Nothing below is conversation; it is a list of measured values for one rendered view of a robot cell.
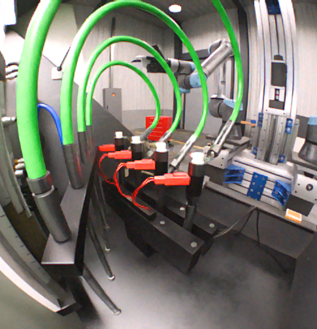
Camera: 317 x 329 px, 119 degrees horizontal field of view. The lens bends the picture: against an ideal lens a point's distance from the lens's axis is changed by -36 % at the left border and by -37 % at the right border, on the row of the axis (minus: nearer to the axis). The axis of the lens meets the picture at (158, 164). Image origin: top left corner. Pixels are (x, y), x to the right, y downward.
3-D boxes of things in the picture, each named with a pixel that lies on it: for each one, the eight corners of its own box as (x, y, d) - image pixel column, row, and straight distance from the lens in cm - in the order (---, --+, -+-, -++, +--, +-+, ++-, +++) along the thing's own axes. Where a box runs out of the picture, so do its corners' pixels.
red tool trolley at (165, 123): (145, 143, 475) (145, 116, 461) (151, 140, 515) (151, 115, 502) (166, 146, 449) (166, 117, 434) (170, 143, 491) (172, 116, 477)
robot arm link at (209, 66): (249, 45, 106) (203, 93, 75) (236, 48, 113) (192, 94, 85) (238, 29, 104) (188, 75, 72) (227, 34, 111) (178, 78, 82)
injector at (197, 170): (197, 241, 38) (215, 158, 26) (184, 253, 35) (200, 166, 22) (187, 235, 39) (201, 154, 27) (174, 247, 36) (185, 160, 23)
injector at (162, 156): (172, 224, 41) (179, 147, 30) (159, 234, 38) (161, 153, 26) (165, 220, 42) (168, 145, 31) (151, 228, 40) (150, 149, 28)
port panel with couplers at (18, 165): (31, 201, 33) (10, 27, 33) (16, 206, 33) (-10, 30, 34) (31, 176, 44) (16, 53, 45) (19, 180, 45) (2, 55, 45)
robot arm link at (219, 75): (217, 119, 95) (219, 34, 107) (204, 116, 107) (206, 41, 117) (231, 119, 103) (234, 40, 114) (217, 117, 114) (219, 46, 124)
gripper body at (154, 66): (148, 71, 82) (170, 73, 85) (149, 55, 83) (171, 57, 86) (145, 72, 89) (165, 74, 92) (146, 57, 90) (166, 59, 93)
